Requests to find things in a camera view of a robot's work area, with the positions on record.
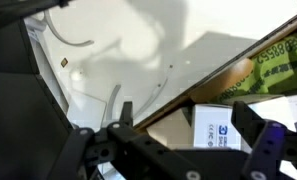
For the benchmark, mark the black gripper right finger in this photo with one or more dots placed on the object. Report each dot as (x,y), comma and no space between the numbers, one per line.
(271,143)

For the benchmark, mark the green printed packet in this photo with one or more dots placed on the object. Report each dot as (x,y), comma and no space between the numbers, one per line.
(274,72)

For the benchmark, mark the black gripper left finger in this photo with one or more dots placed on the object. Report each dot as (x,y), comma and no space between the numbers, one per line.
(133,155)

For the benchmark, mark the small white box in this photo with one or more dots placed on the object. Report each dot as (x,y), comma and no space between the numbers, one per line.
(212,128)

